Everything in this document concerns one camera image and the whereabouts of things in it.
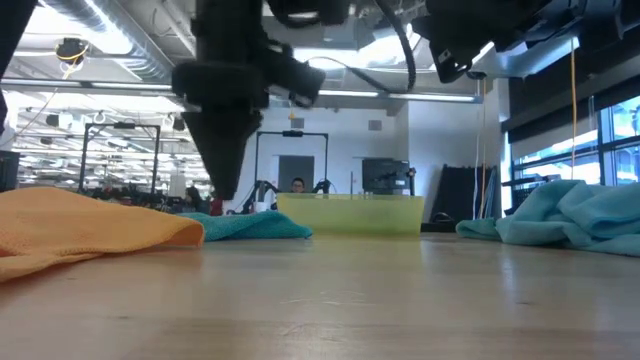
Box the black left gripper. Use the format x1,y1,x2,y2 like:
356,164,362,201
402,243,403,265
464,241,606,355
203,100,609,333
172,49,274,201

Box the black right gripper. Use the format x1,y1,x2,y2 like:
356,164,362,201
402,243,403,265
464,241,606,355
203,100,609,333
412,0,551,84

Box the teal microfiber towel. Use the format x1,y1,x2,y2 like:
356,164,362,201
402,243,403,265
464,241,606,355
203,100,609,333
177,209,314,243

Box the orange microfiber towel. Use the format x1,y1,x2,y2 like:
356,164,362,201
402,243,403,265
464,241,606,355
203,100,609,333
0,186,206,284

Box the light blue microfiber towel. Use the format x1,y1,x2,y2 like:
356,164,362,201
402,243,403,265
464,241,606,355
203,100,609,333
455,179,640,259

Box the yellow translucent plastic bin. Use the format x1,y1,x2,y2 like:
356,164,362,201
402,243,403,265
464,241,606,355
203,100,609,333
276,193,426,237

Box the black equipment cabinet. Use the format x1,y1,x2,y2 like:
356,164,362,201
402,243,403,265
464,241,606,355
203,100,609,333
362,157,417,197

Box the black fabric panel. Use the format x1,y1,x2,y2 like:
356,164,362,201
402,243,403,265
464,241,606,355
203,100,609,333
432,164,499,224

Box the black perforated crate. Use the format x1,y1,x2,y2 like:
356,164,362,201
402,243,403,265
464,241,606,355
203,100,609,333
501,174,546,216

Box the black round ceiling device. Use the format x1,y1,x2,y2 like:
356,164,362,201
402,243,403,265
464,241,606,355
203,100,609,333
54,37,91,65

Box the black desk monitor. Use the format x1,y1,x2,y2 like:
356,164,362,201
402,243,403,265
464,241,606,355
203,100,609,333
0,149,20,193

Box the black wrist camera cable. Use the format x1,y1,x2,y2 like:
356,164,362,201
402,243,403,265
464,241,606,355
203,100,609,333
304,0,417,95

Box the black camera stand frame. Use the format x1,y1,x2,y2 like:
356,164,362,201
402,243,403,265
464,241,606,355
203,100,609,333
78,123,161,194
254,130,329,194

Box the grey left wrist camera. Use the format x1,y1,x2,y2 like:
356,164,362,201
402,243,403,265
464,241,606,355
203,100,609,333
268,43,327,109

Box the yellow hanging cord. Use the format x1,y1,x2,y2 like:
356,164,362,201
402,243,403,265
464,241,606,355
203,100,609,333
569,37,578,182
478,77,488,221

